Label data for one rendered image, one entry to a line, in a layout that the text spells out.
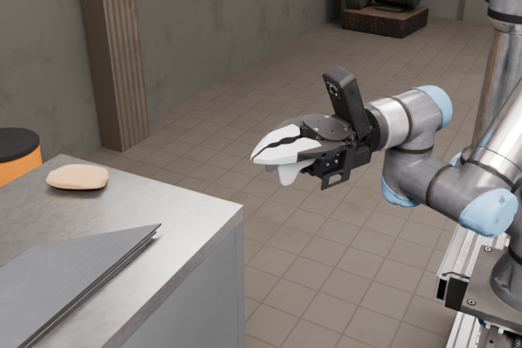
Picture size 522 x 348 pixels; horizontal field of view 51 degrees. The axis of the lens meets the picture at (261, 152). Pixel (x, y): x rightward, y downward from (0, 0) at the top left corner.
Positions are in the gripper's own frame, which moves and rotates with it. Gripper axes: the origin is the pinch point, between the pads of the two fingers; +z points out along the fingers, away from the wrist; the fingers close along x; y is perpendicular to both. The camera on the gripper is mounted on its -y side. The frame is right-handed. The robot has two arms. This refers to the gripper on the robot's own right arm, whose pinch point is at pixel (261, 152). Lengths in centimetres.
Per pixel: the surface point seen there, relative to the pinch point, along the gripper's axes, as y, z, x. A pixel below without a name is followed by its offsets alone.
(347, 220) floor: 163, -154, 112
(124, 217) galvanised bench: 48, 0, 49
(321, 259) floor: 160, -119, 95
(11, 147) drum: 116, -2, 199
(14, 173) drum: 124, 1, 189
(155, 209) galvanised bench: 48, -7, 49
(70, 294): 42, 20, 28
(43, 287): 43, 23, 33
